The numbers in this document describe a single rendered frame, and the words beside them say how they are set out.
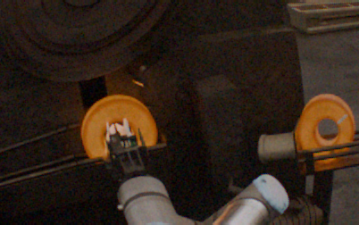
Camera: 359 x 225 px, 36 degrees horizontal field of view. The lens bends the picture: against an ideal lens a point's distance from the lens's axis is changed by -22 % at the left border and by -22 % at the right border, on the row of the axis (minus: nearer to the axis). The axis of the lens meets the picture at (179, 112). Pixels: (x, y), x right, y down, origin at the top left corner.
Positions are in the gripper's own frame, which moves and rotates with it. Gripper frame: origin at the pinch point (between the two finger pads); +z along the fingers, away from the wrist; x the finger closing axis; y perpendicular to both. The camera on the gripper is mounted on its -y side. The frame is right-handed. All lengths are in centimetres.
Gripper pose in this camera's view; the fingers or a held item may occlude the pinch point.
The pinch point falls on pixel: (116, 131)
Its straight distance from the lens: 137.4
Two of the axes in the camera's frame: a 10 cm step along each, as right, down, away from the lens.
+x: -9.6, 2.2, -1.7
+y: -0.7, -7.7, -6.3
